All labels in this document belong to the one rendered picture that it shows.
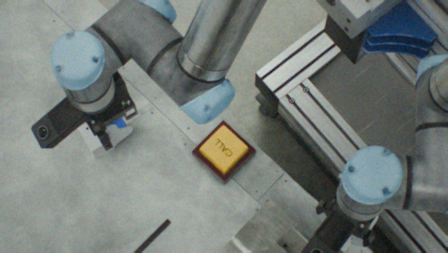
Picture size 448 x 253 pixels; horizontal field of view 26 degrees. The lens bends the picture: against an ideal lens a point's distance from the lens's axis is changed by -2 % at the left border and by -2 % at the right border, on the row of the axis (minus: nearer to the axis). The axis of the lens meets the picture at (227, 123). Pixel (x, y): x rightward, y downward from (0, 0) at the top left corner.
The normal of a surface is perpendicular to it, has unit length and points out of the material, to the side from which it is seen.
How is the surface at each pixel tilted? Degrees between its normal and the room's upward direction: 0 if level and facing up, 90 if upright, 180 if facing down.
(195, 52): 62
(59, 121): 29
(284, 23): 0
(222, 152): 0
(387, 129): 0
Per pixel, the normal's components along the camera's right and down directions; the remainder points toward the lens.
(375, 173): -0.01, -0.29
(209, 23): -0.61, 0.48
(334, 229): -0.34, 0.13
